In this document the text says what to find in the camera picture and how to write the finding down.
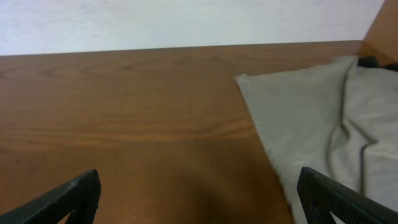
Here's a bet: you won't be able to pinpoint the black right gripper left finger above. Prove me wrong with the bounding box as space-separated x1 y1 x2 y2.
1 169 101 224

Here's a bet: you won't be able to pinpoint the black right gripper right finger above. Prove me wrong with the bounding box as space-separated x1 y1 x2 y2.
297 167 397 224

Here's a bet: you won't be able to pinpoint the khaki green shorts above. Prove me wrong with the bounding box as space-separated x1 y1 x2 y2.
236 56 397 223

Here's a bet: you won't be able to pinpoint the black garment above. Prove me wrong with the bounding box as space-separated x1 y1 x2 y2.
358 56 398 72

